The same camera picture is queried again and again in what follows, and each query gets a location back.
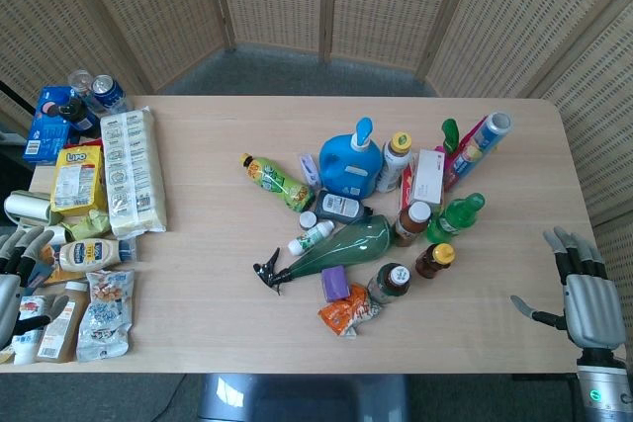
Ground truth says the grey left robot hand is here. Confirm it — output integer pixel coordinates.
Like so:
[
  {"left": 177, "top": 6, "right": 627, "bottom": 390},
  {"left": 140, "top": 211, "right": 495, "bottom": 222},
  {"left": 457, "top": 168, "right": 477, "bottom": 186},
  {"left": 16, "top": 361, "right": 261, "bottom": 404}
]
[{"left": 0, "top": 225, "right": 71, "bottom": 352}]

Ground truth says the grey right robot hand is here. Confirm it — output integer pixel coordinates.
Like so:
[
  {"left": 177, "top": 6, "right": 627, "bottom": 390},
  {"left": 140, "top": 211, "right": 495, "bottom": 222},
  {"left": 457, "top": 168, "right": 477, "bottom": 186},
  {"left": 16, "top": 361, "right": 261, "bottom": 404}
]
[{"left": 510, "top": 225, "right": 627, "bottom": 352}]

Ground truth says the white tube with label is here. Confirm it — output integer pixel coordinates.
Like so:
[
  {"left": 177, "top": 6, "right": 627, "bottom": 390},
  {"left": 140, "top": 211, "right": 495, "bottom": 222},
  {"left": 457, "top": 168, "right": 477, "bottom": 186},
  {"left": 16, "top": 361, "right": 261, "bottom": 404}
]
[{"left": 11, "top": 293, "right": 58, "bottom": 367}]

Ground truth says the brown sauce bottle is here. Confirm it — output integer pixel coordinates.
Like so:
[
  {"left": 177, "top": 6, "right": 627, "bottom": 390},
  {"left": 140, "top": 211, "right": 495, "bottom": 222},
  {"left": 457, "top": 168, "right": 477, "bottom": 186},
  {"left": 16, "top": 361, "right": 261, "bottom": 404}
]
[{"left": 35, "top": 280, "right": 90, "bottom": 365}]

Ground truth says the white mayonnaise squeeze bottle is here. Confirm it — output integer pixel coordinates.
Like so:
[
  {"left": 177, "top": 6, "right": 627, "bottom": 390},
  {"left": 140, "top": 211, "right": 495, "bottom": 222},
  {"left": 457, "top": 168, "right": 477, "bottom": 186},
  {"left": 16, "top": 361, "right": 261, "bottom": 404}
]
[{"left": 58, "top": 237, "right": 138, "bottom": 274}]

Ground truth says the green soda bottle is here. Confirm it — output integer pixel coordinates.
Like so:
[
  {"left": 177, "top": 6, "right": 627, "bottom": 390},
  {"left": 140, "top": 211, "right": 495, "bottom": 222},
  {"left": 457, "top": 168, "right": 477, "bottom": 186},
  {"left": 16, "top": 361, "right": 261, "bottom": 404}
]
[{"left": 425, "top": 192, "right": 488, "bottom": 245}]

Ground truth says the dark glass bottle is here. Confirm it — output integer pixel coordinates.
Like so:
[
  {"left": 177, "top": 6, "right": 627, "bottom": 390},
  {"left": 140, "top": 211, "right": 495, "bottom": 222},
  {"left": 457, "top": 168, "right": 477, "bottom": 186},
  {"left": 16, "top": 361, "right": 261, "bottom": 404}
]
[{"left": 55, "top": 95, "right": 101, "bottom": 135}]

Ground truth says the brown jar white cap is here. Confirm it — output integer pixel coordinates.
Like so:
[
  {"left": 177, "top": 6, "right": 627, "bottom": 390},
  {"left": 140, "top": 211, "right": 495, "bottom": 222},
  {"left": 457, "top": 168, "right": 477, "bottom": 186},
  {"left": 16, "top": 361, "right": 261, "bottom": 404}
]
[{"left": 393, "top": 201, "right": 433, "bottom": 248}]

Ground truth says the white bottle brown yellow cap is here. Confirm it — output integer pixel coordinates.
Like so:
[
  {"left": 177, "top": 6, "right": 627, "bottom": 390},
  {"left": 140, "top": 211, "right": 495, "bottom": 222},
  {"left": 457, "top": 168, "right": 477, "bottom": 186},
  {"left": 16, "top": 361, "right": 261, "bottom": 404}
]
[{"left": 376, "top": 131, "right": 414, "bottom": 194}]

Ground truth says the green spray bottle black trigger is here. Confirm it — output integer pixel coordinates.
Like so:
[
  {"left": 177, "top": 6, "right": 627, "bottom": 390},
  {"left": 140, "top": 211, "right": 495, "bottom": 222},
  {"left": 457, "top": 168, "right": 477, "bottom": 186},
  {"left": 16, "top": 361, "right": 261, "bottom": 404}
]
[{"left": 252, "top": 213, "right": 396, "bottom": 296}]

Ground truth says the dark grey labelled bottle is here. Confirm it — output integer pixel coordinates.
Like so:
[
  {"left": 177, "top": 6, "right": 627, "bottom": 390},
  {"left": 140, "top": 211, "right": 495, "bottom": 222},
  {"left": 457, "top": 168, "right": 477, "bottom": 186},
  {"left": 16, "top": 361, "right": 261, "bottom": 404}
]
[{"left": 314, "top": 189, "right": 373, "bottom": 225}]

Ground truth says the small white green print bottle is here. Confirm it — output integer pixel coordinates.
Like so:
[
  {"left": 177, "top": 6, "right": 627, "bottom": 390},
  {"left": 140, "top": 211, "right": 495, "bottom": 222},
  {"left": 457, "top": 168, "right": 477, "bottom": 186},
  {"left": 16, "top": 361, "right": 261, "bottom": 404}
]
[{"left": 287, "top": 220, "right": 336, "bottom": 254}]

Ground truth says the yellow-capped juice bottle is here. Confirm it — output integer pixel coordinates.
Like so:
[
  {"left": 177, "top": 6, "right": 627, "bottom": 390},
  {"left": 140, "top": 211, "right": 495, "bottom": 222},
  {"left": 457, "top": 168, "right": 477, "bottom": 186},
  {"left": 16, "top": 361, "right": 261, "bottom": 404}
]
[{"left": 239, "top": 152, "right": 317, "bottom": 213}]

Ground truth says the orange flat packet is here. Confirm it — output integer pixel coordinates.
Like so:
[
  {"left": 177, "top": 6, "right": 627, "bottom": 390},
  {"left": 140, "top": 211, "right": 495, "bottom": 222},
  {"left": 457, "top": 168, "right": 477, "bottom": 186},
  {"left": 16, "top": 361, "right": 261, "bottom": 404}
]
[{"left": 38, "top": 243, "right": 88, "bottom": 288}]

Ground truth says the small white cup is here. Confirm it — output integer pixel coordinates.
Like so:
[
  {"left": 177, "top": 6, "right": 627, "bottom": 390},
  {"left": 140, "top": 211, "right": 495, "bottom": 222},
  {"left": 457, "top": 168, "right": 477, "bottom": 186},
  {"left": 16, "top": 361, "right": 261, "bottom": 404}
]
[{"left": 43, "top": 224, "right": 71, "bottom": 247}]

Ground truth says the white lint roller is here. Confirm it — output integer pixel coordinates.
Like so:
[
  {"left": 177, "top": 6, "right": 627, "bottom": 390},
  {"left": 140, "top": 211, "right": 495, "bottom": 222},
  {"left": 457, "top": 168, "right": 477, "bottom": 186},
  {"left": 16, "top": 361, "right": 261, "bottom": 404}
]
[{"left": 3, "top": 190, "right": 64, "bottom": 226}]

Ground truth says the silver snack pouch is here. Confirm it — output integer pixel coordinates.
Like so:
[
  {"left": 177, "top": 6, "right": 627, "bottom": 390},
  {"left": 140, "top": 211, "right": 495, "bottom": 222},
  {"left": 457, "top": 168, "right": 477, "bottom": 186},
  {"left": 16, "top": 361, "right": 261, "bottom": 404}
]
[{"left": 75, "top": 269, "right": 136, "bottom": 364}]

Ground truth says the crumpled green packet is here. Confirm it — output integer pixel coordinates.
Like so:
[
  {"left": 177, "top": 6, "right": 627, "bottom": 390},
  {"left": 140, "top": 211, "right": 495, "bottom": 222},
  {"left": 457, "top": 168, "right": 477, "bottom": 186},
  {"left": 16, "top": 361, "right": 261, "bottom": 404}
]
[{"left": 60, "top": 209, "right": 113, "bottom": 246}]

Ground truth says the yellow snack bag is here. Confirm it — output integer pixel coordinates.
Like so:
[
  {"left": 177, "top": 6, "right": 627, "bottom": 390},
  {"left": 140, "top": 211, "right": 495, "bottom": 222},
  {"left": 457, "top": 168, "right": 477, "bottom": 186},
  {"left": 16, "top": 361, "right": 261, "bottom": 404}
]
[{"left": 49, "top": 144, "right": 109, "bottom": 217}]

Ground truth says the blue cookie box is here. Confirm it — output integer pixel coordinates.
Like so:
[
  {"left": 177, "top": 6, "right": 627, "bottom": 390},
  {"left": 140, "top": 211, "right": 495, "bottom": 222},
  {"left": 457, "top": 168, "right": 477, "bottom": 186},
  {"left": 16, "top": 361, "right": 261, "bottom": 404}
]
[{"left": 21, "top": 85, "right": 101, "bottom": 167}]

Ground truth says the long white plastic package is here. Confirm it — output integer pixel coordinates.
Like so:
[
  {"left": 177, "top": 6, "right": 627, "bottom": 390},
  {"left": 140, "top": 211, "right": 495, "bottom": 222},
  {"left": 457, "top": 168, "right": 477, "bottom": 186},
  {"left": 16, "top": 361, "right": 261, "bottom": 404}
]
[{"left": 99, "top": 106, "right": 168, "bottom": 239}]

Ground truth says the blue chips tube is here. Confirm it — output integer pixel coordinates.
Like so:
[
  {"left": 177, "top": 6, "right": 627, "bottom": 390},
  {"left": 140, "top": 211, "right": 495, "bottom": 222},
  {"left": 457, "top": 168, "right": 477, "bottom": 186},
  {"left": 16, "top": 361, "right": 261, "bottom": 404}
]
[{"left": 447, "top": 111, "right": 513, "bottom": 182}]

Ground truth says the dark green jar white lid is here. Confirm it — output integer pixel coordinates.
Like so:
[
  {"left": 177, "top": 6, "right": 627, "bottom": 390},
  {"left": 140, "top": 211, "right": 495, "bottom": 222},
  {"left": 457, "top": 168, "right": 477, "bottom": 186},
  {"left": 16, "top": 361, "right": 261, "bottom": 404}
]
[{"left": 367, "top": 262, "right": 412, "bottom": 306}]

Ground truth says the pink box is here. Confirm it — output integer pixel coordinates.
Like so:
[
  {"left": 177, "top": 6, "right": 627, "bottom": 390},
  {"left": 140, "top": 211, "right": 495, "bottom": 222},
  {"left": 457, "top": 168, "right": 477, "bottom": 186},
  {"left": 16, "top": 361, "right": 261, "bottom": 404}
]
[{"left": 434, "top": 115, "right": 489, "bottom": 192}]

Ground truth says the white carton box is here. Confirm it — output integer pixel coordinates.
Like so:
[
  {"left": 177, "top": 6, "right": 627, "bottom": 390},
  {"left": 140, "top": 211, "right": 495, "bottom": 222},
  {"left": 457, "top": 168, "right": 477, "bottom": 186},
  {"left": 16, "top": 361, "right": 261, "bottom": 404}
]
[{"left": 408, "top": 147, "right": 447, "bottom": 207}]

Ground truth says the red toothpaste box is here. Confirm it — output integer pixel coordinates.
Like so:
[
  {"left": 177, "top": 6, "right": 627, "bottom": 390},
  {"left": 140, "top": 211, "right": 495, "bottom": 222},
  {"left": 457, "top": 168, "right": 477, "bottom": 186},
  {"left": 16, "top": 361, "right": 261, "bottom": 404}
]
[{"left": 397, "top": 164, "right": 421, "bottom": 207}]

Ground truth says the blue cola can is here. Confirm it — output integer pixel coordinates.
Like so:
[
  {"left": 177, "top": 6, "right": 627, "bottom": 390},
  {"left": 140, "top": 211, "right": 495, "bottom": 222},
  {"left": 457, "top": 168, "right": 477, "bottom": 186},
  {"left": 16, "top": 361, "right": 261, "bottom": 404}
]
[{"left": 91, "top": 73, "right": 134, "bottom": 116}]

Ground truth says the orange snack bag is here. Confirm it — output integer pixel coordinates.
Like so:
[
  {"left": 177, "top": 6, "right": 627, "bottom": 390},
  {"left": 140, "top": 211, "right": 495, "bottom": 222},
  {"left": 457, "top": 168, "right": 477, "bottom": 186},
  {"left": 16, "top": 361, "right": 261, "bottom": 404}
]
[{"left": 316, "top": 283, "right": 386, "bottom": 339}]

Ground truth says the blue detergent jug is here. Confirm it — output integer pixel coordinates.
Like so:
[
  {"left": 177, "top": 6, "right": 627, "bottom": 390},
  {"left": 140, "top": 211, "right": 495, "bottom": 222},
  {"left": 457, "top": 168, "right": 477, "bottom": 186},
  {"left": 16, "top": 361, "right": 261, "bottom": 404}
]
[{"left": 317, "top": 117, "right": 385, "bottom": 199}]

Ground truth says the small white purple tube box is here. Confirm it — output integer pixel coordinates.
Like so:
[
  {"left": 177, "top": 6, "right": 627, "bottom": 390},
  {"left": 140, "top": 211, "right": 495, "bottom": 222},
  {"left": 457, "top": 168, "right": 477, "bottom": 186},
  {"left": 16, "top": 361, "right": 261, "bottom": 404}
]
[{"left": 298, "top": 153, "right": 323, "bottom": 190}]

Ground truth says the black floor cable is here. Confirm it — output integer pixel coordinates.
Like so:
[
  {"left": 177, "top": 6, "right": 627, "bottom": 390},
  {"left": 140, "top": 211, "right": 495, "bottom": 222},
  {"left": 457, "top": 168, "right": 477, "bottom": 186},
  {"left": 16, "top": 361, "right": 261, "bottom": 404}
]
[{"left": 140, "top": 373, "right": 185, "bottom": 422}]

